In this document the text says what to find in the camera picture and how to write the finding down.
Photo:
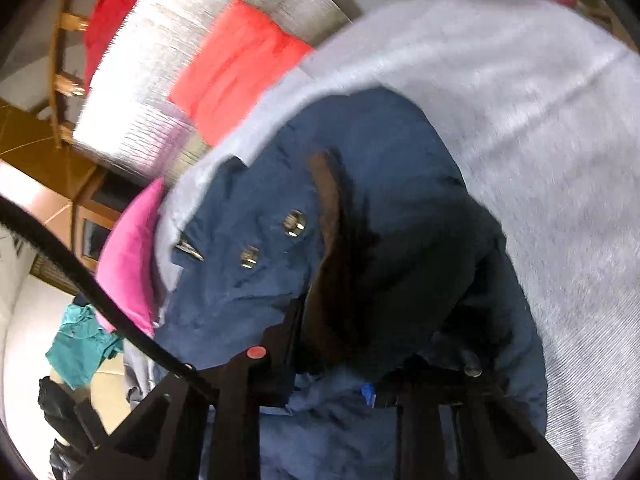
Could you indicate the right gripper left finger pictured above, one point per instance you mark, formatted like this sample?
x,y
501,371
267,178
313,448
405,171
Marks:
x,y
261,376

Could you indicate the silver quilted mattress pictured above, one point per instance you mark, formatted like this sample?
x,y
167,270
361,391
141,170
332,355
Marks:
x,y
127,121

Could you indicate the red cloth on headboard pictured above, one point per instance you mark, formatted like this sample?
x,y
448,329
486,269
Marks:
x,y
105,21

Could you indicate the teal garment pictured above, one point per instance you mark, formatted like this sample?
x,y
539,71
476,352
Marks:
x,y
80,346

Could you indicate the navy blue padded jacket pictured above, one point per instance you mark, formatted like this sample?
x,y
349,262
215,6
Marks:
x,y
357,204

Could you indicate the black garment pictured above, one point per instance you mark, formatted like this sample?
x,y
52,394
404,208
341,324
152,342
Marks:
x,y
76,422

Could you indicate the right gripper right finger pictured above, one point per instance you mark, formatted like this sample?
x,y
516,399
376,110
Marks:
x,y
436,412

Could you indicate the orange-red pillow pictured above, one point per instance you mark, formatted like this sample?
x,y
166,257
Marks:
x,y
243,55

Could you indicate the pink pillow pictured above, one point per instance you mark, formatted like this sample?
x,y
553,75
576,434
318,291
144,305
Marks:
x,y
124,268

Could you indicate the grey bed blanket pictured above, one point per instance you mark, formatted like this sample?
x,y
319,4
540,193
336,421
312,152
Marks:
x,y
540,109

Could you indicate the wooden cabinet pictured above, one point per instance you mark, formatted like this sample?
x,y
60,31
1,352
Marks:
x,y
77,199

